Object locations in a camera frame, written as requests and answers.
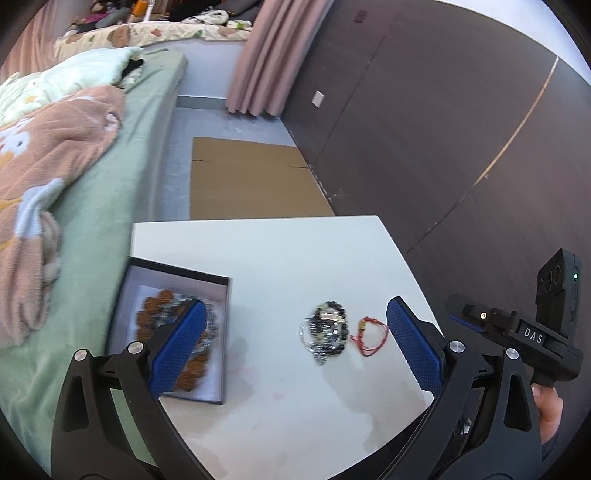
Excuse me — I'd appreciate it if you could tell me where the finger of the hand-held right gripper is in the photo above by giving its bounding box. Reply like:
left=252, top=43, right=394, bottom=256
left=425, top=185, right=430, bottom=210
left=445, top=294, right=493, bottom=340

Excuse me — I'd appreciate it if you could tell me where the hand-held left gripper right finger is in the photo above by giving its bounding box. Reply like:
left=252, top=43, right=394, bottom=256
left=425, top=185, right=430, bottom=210
left=386, top=296, right=544, bottom=480

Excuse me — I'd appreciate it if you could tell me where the person's right hand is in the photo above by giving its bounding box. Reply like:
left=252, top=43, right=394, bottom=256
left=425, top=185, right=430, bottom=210
left=531, top=385, right=565, bottom=444

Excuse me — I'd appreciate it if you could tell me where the flat cardboard sheet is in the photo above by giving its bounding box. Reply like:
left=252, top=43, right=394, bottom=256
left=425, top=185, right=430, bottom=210
left=190, top=137, right=337, bottom=221

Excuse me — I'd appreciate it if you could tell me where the red string bracelet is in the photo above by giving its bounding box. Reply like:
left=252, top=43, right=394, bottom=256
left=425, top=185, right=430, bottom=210
left=349, top=316, right=391, bottom=357

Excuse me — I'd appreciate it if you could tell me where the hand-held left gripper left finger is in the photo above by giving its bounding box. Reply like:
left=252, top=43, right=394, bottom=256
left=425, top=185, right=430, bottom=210
left=51, top=298, right=208, bottom=480

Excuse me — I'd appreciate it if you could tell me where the brown patterned blanket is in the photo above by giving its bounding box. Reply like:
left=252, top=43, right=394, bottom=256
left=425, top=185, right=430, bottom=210
left=0, top=85, right=126, bottom=350

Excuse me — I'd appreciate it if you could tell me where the pink curtain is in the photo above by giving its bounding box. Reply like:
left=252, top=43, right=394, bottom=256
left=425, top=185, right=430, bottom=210
left=225, top=0, right=336, bottom=117

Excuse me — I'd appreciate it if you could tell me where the green bed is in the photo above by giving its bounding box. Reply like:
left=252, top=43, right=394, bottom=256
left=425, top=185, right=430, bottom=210
left=0, top=50, right=188, bottom=468

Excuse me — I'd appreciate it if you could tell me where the dark beaded bracelet pile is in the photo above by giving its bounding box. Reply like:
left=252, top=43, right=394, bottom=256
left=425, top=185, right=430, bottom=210
left=298, top=300, right=350, bottom=367

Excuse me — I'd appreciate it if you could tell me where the black jewelry box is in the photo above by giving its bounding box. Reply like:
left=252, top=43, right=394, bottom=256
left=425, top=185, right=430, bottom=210
left=104, top=257, right=232, bottom=406

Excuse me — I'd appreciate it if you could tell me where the floral cream quilt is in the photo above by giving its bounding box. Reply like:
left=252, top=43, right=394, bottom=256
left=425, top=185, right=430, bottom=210
left=52, top=20, right=254, bottom=60

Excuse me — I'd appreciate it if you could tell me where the brown bead bracelet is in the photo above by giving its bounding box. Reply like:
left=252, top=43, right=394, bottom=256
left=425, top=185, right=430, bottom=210
left=136, top=288, right=218, bottom=393

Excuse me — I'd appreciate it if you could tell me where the grey bead bracelet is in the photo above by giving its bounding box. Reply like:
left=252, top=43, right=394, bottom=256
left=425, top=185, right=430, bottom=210
left=182, top=295, right=222, bottom=354

